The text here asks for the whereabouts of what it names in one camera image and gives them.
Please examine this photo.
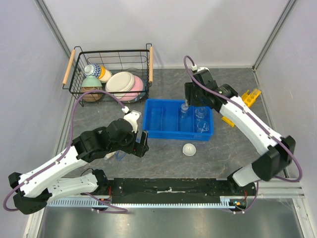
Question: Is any small clear glass dish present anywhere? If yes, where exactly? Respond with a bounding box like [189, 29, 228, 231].
[180, 103, 189, 124]

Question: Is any clear glass funnel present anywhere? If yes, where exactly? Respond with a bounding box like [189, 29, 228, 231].
[195, 107, 207, 120]

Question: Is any clear glass beaker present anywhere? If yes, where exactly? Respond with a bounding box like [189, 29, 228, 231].
[197, 120, 210, 133]

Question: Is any small glass reagent bottle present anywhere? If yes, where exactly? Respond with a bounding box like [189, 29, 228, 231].
[104, 152, 116, 160]

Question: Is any blue plastic divided bin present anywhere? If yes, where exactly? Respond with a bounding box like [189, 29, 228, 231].
[143, 99, 214, 141]

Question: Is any yellow test tube rack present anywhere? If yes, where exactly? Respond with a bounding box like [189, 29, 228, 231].
[221, 88, 262, 127]

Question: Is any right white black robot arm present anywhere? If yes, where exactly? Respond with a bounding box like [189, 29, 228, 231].
[185, 66, 295, 195]

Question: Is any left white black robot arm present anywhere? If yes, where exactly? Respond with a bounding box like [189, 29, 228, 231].
[8, 119, 149, 215]

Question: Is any pink plate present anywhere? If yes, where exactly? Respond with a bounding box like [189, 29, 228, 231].
[117, 75, 145, 102]

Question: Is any cream white plate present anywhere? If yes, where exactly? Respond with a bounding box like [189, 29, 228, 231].
[105, 71, 135, 99]

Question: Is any brown ceramic bowl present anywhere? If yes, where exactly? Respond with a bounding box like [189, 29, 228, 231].
[81, 87, 102, 102]

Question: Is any yellow white bowl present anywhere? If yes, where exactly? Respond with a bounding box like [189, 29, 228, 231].
[99, 65, 112, 83]

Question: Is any mint green bowl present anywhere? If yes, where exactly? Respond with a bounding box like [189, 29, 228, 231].
[81, 75, 102, 87]

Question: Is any blue white patterned bowl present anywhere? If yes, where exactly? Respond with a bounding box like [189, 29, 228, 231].
[84, 63, 102, 78]

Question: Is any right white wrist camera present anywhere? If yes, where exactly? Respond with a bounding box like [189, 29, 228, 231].
[191, 64, 209, 73]

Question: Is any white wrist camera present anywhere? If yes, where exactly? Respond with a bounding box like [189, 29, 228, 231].
[191, 64, 209, 73]
[123, 110, 142, 133]

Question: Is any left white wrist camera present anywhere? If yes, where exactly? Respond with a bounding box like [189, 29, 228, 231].
[123, 110, 142, 133]

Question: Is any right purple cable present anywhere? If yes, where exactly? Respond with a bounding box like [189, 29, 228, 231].
[183, 55, 303, 182]

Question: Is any purple cable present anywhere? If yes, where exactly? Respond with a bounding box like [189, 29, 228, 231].
[2, 89, 129, 212]
[183, 55, 303, 182]

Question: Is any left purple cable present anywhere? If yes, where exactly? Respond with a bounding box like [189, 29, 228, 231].
[2, 89, 129, 212]

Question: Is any black wire dish basket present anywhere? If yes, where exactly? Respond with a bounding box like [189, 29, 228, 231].
[62, 43, 154, 105]

